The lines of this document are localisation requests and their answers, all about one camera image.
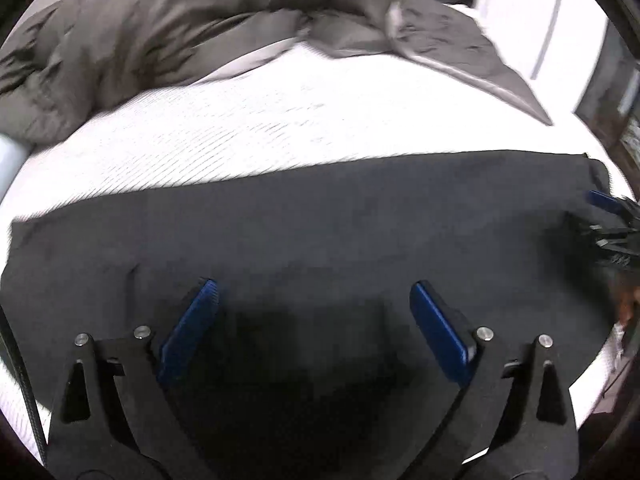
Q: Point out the dark glass cabinet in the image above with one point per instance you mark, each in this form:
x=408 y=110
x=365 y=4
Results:
x=615 y=95

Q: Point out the black pants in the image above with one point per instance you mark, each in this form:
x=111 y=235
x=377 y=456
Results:
x=325 y=220

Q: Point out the white wardrobe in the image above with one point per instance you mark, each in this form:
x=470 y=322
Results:
x=575 y=20

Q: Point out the grey duvet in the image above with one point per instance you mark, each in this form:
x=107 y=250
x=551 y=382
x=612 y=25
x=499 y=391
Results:
x=175 y=25

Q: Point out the person's right hand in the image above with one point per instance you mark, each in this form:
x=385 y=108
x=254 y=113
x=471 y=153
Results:
x=626 y=300

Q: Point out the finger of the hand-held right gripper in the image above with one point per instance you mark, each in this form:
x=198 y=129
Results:
x=600 y=235
x=602 y=200

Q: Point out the white honeycomb mattress bed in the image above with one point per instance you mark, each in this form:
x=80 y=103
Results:
x=250 y=125

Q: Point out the light blue bolster pillow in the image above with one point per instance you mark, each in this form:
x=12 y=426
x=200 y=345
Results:
x=10 y=160

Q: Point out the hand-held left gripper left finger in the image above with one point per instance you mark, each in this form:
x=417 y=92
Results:
x=190 y=330

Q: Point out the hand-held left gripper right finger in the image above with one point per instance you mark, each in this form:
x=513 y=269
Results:
x=440 y=330

